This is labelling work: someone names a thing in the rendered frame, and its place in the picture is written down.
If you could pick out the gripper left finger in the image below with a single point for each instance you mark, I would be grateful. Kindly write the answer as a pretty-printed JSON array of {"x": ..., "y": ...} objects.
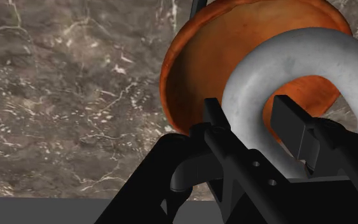
[{"x": 228, "y": 149}]

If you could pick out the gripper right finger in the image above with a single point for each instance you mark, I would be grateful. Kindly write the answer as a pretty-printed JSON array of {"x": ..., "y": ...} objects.
[{"x": 293, "y": 130}]

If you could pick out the orange bowl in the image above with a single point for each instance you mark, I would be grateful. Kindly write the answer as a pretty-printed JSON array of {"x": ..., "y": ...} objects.
[{"x": 209, "y": 56}]

